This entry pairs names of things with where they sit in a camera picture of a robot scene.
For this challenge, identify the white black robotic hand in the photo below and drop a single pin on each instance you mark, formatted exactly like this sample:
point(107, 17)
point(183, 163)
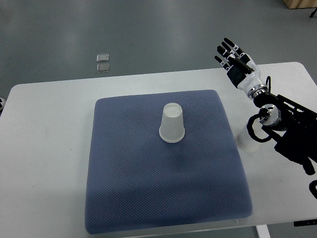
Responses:
point(241, 69)

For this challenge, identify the white paper cup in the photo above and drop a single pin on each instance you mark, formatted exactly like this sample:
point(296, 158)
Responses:
point(245, 142)
point(172, 129)

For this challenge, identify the wooden furniture corner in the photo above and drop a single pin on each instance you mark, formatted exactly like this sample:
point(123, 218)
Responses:
point(299, 4)

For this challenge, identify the black tripod leg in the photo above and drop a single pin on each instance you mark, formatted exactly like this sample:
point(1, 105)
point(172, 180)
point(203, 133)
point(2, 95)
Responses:
point(313, 13)

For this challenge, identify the upper metal floor plate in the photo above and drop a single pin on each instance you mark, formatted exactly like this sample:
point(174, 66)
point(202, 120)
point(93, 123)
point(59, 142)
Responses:
point(102, 57)

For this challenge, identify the blue textured cushion mat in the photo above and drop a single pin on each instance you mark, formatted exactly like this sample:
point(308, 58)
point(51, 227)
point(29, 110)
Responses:
point(137, 181)

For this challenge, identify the white table leg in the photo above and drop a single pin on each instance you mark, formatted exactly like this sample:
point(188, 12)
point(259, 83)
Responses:
point(262, 231)

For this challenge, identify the black table control panel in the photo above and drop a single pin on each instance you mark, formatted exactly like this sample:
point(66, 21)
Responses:
point(305, 223)

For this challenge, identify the black white object left edge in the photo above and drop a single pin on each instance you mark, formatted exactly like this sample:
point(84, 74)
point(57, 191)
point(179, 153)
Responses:
point(2, 103)

